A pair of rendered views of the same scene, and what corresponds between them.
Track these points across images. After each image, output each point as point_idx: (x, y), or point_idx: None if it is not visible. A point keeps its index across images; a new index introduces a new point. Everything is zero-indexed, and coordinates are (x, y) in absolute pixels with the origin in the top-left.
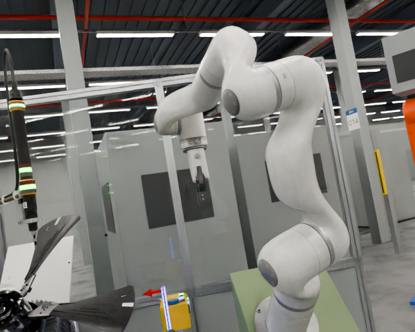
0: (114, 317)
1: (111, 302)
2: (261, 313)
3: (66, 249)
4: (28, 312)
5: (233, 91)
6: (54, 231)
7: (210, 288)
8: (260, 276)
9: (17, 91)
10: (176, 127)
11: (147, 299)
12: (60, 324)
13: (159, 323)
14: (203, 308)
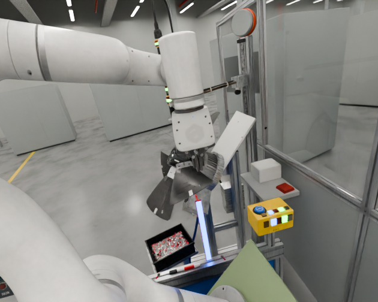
0: (178, 195)
1: (191, 184)
2: (224, 293)
3: (247, 126)
4: (179, 162)
5: None
6: None
7: None
8: (260, 274)
9: (154, 32)
10: (164, 81)
11: (326, 184)
12: (204, 172)
13: (330, 207)
14: (372, 232)
